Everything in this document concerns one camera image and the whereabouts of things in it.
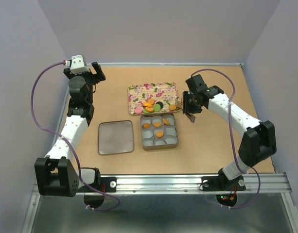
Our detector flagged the metal tongs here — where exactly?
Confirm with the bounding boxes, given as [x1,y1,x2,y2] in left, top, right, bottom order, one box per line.
[175,97,195,123]

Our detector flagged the plain round orange cookie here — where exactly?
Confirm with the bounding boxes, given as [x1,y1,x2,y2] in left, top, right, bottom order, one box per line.
[162,118,170,125]

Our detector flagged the small ridged orange cookie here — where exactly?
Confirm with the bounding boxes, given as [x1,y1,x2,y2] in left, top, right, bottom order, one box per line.
[142,123,150,129]

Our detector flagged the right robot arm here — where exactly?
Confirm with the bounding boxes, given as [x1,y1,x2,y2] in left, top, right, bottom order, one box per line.
[182,74,277,189]

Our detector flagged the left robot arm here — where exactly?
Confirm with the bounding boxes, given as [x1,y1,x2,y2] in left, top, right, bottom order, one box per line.
[35,60,105,197]

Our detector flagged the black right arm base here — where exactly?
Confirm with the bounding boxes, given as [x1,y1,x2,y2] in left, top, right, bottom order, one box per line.
[200,176,246,192]

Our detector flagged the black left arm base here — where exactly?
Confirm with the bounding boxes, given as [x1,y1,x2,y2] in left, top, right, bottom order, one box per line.
[77,176,117,193]

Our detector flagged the floral serving tray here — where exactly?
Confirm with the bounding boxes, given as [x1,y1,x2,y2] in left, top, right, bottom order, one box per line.
[128,82,179,115]

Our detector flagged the black sandwich cookie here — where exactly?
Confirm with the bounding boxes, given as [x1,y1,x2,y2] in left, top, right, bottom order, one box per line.
[156,101,163,108]

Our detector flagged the green sandwich cookie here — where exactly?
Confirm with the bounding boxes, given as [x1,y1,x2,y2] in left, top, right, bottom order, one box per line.
[153,104,161,112]

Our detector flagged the lower stacked orange cookie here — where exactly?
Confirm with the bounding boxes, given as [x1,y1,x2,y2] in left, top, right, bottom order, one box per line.
[147,98,155,104]

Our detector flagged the dotted biscuit on green cookie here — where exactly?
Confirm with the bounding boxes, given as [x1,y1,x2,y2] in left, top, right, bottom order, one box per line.
[143,107,154,114]

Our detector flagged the square metal tin box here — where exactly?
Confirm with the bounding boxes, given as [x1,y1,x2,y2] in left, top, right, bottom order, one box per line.
[140,113,178,151]

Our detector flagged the stacked round orange cookie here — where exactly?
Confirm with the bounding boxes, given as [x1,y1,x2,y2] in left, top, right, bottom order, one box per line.
[156,131,164,138]

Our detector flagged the fish shaped orange cookie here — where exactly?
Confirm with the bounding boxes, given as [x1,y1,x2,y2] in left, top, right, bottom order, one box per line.
[142,102,153,108]

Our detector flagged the pink round cookie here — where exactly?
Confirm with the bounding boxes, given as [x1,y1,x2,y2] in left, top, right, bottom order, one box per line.
[134,108,142,114]

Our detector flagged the square metal tin lid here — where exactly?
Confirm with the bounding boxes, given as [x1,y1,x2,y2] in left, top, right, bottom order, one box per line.
[98,120,135,155]

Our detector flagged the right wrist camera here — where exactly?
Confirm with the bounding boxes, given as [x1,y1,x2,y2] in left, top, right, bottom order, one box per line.
[185,74,208,94]

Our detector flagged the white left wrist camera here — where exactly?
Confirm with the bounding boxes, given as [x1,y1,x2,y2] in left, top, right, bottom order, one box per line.
[64,55,89,75]

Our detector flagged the aluminium front rail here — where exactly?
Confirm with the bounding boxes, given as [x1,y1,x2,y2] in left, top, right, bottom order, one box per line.
[32,172,292,195]

